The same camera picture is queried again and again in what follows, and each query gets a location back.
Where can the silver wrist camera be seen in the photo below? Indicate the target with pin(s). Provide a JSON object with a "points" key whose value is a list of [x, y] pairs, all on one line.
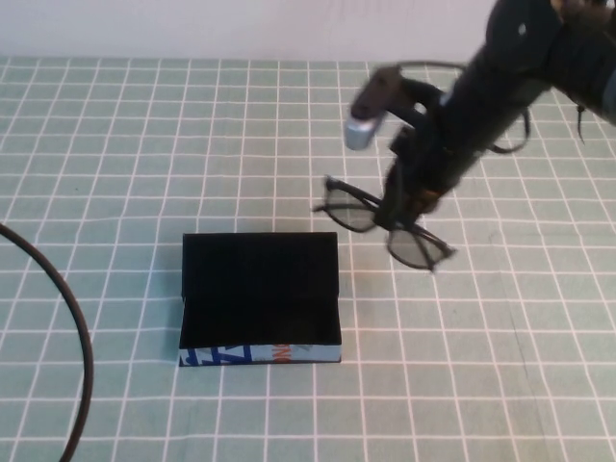
{"points": [[366, 120]]}

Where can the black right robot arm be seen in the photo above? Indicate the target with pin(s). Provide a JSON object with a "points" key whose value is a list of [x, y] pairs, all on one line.
{"points": [[572, 58]]}

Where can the black glasses case blue print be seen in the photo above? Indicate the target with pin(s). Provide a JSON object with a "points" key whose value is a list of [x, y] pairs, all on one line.
{"points": [[260, 274]]}

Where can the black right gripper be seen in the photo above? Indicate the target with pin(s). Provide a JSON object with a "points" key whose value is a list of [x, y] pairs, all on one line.
{"points": [[467, 130]]}

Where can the green checked tablecloth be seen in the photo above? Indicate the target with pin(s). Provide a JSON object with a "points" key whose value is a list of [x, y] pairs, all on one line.
{"points": [[192, 144]]}

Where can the black frame glasses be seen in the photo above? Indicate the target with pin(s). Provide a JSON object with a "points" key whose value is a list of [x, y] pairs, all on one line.
{"points": [[351, 215]]}

